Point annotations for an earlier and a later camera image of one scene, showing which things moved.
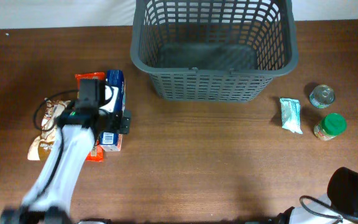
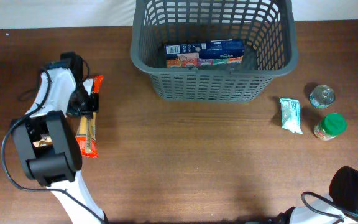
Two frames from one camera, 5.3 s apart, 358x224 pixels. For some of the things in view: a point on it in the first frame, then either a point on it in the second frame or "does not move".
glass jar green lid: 330,126 does not move
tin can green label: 321,96 does not move
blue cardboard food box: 114,103 to 217,52
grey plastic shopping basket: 227,51 does not move
